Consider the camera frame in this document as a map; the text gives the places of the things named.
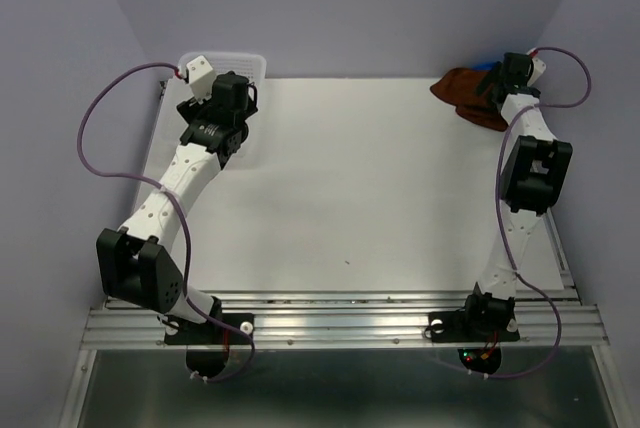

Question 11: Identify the brown microfiber towel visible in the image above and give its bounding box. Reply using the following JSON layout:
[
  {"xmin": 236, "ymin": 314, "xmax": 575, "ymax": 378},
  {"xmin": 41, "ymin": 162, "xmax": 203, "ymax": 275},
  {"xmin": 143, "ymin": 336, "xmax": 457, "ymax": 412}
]
[{"xmin": 430, "ymin": 68, "xmax": 507, "ymax": 132}]

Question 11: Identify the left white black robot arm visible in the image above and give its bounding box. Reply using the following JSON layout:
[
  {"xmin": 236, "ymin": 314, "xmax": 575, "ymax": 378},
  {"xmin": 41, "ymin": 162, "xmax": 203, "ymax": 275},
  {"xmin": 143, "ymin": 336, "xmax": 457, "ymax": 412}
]
[{"xmin": 96, "ymin": 71, "xmax": 258, "ymax": 342}]

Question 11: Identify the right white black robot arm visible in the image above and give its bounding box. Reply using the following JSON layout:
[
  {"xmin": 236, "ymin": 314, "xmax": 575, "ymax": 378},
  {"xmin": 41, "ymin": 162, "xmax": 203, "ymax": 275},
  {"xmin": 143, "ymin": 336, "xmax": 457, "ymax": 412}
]
[{"xmin": 456, "ymin": 50, "xmax": 573, "ymax": 342}]

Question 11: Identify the blue microfiber towel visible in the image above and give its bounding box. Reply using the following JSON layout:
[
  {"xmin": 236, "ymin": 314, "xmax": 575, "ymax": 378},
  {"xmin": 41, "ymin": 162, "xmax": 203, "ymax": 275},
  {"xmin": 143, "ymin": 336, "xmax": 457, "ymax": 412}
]
[{"xmin": 472, "ymin": 61, "xmax": 502, "ymax": 71}]

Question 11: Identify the white perforated plastic basket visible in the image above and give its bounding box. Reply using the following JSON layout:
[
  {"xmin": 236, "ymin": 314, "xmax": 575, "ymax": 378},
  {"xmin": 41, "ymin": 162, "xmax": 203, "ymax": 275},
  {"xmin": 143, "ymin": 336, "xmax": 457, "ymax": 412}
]
[{"xmin": 175, "ymin": 51, "xmax": 267, "ymax": 165}]

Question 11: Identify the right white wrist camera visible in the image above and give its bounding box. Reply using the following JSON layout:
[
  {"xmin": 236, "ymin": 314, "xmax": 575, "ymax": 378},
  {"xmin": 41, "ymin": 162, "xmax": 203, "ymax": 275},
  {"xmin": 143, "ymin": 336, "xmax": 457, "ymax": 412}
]
[{"xmin": 527, "ymin": 48, "xmax": 547, "ymax": 87}]

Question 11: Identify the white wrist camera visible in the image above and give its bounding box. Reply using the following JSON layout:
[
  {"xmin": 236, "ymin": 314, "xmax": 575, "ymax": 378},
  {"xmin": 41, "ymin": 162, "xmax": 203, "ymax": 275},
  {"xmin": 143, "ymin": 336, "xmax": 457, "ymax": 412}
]
[
  {"xmin": 185, "ymin": 55, "xmax": 217, "ymax": 103},
  {"xmin": 527, "ymin": 48, "xmax": 547, "ymax": 87}
]

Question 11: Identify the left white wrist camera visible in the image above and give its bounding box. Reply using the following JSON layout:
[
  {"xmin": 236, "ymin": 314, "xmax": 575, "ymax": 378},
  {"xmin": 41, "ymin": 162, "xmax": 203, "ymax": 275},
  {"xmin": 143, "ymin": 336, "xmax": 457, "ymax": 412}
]
[{"xmin": 185, "ymin": 55, "xmax": 217, "ymax": 103}]

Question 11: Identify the aluminium rail frame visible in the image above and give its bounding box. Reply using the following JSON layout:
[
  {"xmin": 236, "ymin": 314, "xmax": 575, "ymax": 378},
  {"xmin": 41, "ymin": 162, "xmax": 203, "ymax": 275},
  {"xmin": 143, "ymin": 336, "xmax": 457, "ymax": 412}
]
[{"xmin": 59, "ymin": 80, "xmax": 621, "ymax": 428}]

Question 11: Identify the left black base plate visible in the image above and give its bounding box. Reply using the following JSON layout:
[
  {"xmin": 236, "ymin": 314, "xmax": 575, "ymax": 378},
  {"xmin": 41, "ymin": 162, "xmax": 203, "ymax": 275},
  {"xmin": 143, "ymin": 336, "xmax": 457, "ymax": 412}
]
[{"xmin": 163, "ymin": 316, "xmax": 249, "ymax": 346}]

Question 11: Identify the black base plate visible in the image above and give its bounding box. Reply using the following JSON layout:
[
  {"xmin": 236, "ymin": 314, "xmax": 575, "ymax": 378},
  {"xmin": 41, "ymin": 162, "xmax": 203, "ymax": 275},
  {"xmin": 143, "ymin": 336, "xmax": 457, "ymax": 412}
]
[
  {"xmin": 423, "ymin": 309, "xmax": 520, "ymax": 344},
  {"xmin": 163, "ymin": 316, "xmax": 249, "ymax": 346}
]

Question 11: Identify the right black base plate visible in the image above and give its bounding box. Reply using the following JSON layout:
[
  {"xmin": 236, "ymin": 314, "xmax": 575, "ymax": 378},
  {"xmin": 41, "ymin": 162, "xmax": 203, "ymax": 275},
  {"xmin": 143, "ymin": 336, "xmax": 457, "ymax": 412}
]
[{"xmin": 423, "ymin": 309, "xmax": 520, "ymax": 344}]

